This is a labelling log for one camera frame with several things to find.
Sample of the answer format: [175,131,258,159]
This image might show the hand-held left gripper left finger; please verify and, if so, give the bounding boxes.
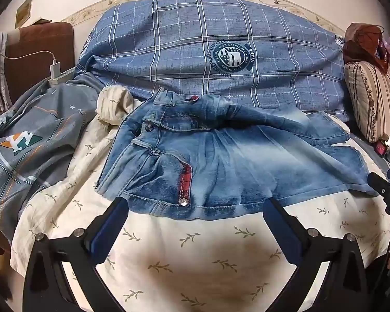
[23,198,129,312]

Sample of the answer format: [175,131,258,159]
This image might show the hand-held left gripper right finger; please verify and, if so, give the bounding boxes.
[263,198,374,312]

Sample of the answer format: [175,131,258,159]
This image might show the blue denim pants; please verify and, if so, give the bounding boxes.
[95,88,380,217]

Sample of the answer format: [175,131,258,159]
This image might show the striped pillow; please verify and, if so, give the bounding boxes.
[344,61,390,144]

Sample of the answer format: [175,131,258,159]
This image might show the cream leaf-print bed sheet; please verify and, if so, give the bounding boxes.
[10,86,390,312]

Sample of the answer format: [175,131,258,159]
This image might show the grey printed duvet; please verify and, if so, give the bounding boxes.
[0,73,102,235]

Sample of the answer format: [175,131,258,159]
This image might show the brown cloth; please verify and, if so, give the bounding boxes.
[342,23,390,73]

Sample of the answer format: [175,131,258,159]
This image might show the white power strip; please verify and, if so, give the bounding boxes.
[49,68,76,87]

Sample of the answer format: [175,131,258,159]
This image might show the white charger plug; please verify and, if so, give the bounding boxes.
[50,59,62,80]

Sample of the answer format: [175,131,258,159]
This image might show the brown headboard cushion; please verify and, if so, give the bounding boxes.
[5,22,75,105]

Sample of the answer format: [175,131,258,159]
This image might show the white charger cable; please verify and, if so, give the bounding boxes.
[0,50,58,63]

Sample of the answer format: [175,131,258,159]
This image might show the small wall picture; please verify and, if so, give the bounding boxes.
[15,0,32,28]

